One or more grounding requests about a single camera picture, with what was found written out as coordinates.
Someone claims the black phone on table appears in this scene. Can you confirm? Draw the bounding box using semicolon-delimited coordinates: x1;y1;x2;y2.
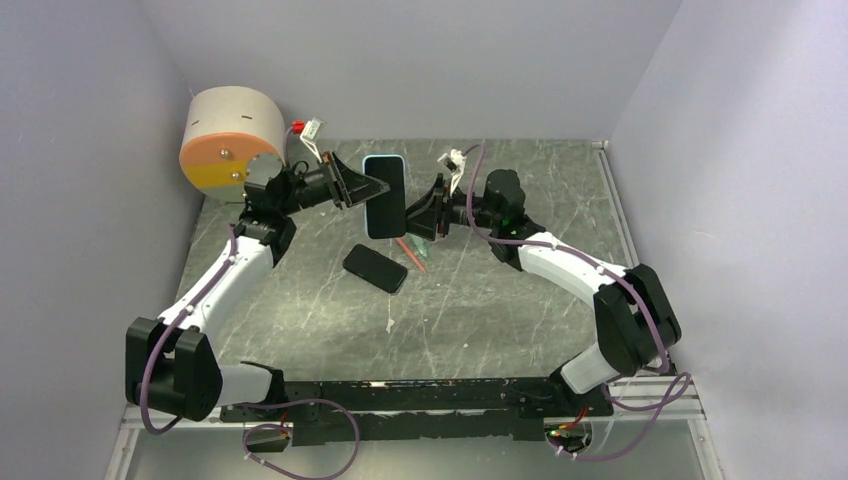
342;244;408;294

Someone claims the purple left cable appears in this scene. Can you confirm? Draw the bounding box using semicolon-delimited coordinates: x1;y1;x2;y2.
241;398;365;480

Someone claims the orange pen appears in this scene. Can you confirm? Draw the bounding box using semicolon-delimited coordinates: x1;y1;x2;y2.
395;238;427;274

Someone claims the round drawer cabinet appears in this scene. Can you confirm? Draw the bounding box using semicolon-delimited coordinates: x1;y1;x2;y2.
179;86;286;203

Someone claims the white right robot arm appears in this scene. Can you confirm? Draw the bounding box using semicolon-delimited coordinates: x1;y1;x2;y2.
406;169;682;415

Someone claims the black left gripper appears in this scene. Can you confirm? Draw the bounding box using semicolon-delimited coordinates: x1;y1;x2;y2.
278;150;390;217

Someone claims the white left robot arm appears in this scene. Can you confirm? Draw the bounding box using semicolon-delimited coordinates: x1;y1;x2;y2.
125;151;397;435

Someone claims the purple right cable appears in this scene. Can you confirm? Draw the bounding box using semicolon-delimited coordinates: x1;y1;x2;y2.
546;367;690;463

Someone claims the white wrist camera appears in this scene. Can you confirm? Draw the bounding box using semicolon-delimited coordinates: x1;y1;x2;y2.
291;117;325;164
437;149;467;195

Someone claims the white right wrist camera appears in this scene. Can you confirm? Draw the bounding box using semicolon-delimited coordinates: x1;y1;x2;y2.
437;149;467;195

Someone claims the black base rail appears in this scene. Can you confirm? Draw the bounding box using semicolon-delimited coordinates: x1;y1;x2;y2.
220;377;613;446

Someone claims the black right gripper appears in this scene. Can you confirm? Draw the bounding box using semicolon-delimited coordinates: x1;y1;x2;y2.
395;173;500;241

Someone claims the purple cable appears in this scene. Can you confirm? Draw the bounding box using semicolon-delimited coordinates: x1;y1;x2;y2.
241;398;365;480
546;367;690;463

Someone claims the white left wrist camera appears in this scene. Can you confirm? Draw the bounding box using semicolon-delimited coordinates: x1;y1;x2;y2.
291;117;325;164

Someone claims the aluminium frame rail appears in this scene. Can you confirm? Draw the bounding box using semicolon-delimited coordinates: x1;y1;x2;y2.
592;140;704;419

